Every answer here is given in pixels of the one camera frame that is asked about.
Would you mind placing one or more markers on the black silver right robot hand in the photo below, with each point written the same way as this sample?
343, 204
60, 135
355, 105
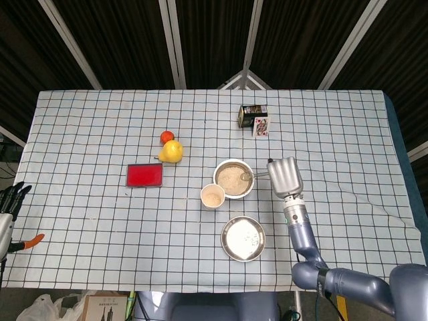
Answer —
286, 177

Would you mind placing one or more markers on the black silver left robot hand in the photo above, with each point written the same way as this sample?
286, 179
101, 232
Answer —
5, 227

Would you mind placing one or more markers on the small metal spoon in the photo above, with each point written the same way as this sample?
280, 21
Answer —
246, 176

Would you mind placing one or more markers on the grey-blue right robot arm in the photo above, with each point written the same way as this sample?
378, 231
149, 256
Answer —
351, 284

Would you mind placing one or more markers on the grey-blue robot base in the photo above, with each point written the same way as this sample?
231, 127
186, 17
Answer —
207, 307

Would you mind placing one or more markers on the white bowl of rice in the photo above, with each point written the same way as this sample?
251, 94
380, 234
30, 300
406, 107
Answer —
230, 182

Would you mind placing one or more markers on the white paper cup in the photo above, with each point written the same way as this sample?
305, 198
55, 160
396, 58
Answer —
212, 198

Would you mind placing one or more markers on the queen of hearts card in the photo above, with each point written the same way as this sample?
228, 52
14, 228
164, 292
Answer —
261, 127

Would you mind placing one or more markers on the black playing card box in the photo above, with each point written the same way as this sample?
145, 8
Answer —
249, 113

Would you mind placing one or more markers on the round metal plate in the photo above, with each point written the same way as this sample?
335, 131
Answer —
243, 239

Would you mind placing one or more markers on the white plastic bag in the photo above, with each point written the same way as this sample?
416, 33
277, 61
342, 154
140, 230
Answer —
40, 309

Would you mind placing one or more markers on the checked white tablecloth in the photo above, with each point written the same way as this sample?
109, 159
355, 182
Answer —
100, 234

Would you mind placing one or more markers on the yellow pear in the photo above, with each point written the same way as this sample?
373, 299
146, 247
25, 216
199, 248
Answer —
171, 152

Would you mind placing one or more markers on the blue table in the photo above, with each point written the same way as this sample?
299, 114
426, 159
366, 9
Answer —
406, 160

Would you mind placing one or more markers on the metal table leg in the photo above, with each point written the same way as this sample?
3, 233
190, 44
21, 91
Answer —
296, 302

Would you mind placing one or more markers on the small orange fruit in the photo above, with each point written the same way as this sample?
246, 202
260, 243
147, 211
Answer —
166, 136

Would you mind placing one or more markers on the brown cardboard box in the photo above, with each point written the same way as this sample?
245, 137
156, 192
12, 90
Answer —
105, 309

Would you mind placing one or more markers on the flat red rectangular tin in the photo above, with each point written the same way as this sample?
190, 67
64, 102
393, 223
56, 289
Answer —
144, 175

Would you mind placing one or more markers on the white metal frame beam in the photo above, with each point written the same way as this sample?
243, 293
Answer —
72, 47
174, 47
251, 36
11, 136
351, 50
418, 152

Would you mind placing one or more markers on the white triangular frame brace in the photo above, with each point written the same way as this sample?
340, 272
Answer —
234, 82

